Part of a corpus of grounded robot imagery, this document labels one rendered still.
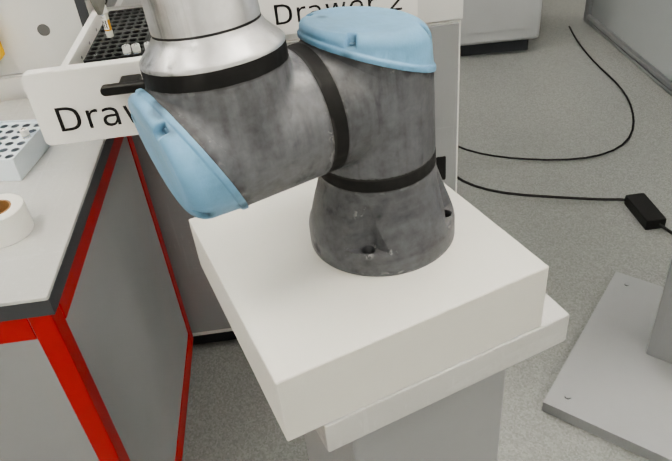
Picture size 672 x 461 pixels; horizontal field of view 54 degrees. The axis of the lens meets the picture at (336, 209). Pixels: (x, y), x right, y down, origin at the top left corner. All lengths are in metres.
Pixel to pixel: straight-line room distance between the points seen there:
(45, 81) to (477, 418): 0.71
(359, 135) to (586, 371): 1.19
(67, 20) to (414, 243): 0.87
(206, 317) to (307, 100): 1.20
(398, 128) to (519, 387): 1.14
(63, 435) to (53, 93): 0.48
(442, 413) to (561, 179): 1.61
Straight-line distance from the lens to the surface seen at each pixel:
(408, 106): 0.58
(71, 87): 0.99
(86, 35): 1.21
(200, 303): 1.65
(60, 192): 1.04
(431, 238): 0.64
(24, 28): 1.35
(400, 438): 0.78
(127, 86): 0.93
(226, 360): 1.74
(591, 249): 2.04
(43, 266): 0.90
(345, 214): 0.63
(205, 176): 0.50
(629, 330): 1.77
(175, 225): 1.51
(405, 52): 0.56
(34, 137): 1.14
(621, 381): 1.66
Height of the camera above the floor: 1.27
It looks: 36 degrees down
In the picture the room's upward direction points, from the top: 6 degrees counter-clockwise
